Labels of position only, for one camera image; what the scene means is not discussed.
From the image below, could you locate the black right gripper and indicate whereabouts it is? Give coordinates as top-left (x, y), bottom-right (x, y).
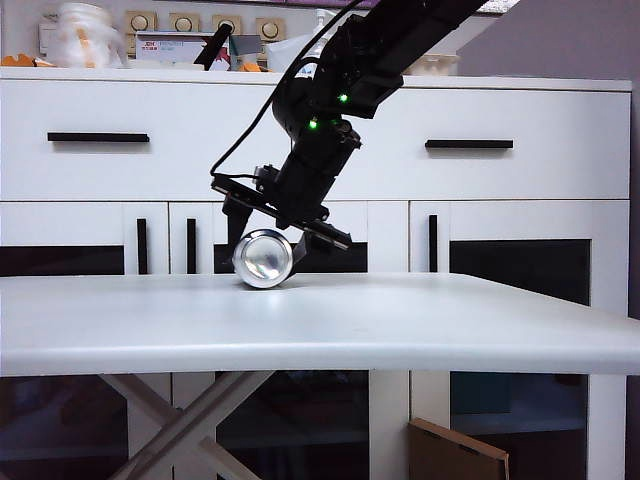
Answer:
top-left (210, 143), bottom-right (352, 265)

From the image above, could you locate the silver aluminium beer can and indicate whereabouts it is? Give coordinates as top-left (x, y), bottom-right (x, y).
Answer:
top-left (232, 227), bottom-right (301, 290)

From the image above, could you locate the white cabinet drawer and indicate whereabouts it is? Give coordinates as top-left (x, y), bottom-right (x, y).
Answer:
top-left (0, 79), bottom-right (293, 203)
top-left (291, 87), bottom-right (631, 202)

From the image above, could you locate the white glass-panel cabinet door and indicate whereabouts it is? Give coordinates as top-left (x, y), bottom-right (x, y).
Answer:
top-left (169, 201), bottom-right (410, 480)
top-left (0, 201), bottom-right (170, 480)
top-left (409, 200), bottom-right (630, 480)

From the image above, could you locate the white table leg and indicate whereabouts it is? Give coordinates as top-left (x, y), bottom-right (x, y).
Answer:
top-left (98, 372), bottom-right (261, 480)
top-left (107, 369), bottom-right (276, 480)

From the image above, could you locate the grey card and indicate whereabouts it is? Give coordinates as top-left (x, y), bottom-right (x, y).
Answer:
top-left (230, 34), bottom-right (262, 56)

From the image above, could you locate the black cylindrical tube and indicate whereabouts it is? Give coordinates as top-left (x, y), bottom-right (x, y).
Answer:
top-left (193, 24), bottom-right (236, 68)

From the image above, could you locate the white box with red print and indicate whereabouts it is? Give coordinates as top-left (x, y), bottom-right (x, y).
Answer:
top-left (134, 31), bottom-right (234, 68)

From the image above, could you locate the beige cardboard egg carton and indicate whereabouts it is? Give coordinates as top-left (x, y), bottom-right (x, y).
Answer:
top-left (417, 53), bottom-right (460, 76)

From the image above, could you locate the white plastic packaging bundle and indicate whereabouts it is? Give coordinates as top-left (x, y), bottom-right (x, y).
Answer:
top-left (49, 3), bottom-right (126, 69)

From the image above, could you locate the white sideboard cabinet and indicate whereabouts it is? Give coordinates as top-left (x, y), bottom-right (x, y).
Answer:
top-left (0, 67), bottom-right (632, 480)

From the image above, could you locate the brown cardboard piece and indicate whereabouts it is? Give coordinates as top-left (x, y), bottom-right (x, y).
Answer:
top-left (407, 417), bottom-right (511, 480)

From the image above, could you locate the orange flat object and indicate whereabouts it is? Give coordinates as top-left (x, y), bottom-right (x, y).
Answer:
top-left (0, 54), bottom-right (51, 68)

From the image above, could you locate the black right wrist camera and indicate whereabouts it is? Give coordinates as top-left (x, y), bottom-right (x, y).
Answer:
top-left (252, 163), bottom-right (280, 194)

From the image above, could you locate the black vertical door handle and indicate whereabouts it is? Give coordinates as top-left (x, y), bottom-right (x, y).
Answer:
top-left (428, 214), bottom-right (439, 273)
top-left (186, 218), bottom-right (198, 275)
top-left (136, 218), bottom-right (149, 276)

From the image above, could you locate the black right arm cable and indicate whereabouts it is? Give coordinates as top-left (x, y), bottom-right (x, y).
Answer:
top-left (208, 0), bottom-right (364, 181)

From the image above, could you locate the beige round wall dimmer switch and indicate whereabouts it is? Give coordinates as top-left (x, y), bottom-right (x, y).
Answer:
top-left (255, 18), bottom-right (287, 41)
top-left (211, 15), bottom-right (245, 36)
top-left (168, 13), bottom-right (202, 34)
top-left (124, 12), bottom-right (159, 35)

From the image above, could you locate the plain purple wall poster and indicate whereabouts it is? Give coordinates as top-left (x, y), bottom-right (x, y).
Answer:
top-left (219, 0), bottom-right (359, 7)

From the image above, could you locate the white wall box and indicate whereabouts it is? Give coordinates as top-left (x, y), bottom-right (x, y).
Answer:
top-left (39, 22), bottom-right (64, 55)

